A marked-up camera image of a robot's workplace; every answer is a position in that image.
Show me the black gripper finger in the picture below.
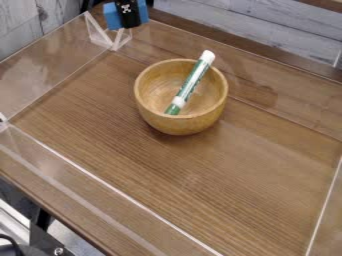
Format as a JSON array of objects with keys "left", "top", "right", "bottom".
[{"left": 115, "top": 0, "right": 140, "bottom": 28}]

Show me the blue rectangular block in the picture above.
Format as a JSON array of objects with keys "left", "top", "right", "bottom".
[{"left": 103, "top": 0, "right": 150, "bottom": 30}]

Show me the light wooden bowl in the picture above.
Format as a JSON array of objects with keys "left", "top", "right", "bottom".
[{"left": 134, "top": 58, "right": 228, "bottom": 135}]

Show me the green and white tube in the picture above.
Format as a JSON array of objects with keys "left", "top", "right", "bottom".
[{"left": 164, "top": 50, "right": 215, "bottom": 115}]

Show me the black metal table leg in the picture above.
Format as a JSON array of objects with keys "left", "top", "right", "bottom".
[{"left": 29, "top": 208, "right": 75, "bottom": 256}]

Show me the clear acrylic tray wall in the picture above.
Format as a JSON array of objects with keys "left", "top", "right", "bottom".
[{"left": 0, "top": 13, "right": 342, "bottom": 256}]

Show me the black cable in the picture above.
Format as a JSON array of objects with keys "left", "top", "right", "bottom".
[{"left": 0, "top": 233, "right": 28, "bottom": 256}]

